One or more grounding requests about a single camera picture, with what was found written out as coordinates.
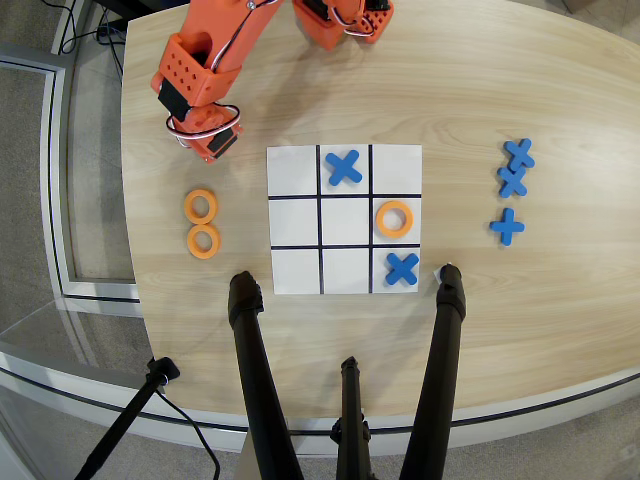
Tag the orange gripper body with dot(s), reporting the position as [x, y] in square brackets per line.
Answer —
[218, 144]

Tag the white tic-tac-toe grid sheet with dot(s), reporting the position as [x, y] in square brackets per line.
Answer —
[295, 220]

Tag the blue foam cross piece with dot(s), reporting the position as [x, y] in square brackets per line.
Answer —
[520, 154]
[512, 181]
[507, 227]
[402, 269]
[343, 167]

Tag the black tripod leg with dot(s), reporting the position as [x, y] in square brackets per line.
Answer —
[352, 425]
[440, 360]
[252, 360]

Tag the white tape piece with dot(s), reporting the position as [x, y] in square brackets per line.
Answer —
[436, 273]

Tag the thin black stand pole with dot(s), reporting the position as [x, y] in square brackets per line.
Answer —
[125, 415]

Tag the white floor frame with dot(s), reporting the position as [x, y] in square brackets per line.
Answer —
[52, 200]

